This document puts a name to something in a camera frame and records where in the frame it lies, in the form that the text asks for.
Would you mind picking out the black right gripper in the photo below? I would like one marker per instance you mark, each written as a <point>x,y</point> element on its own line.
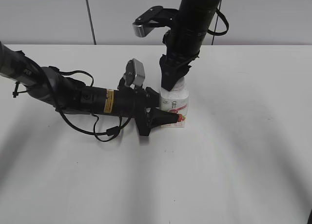
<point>182,47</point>

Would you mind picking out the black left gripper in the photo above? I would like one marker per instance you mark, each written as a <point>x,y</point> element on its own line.
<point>142,105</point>

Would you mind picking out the white yili changqing yogurt bottle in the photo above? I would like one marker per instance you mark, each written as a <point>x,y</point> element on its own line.
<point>175,102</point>

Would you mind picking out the white plastic bottle cap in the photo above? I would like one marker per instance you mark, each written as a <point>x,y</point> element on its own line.
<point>180,84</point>

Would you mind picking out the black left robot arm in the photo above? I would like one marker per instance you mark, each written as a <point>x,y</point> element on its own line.
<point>70,96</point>

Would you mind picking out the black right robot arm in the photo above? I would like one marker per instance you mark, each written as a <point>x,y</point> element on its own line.
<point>197,15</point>

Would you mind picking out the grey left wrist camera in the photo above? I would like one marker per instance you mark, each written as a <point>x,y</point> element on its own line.
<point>134,75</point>

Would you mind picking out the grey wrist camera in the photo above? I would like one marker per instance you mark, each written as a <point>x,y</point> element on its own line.
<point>134,75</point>
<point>155,17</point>

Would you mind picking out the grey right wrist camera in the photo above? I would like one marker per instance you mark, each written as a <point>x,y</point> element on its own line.
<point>155,17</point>

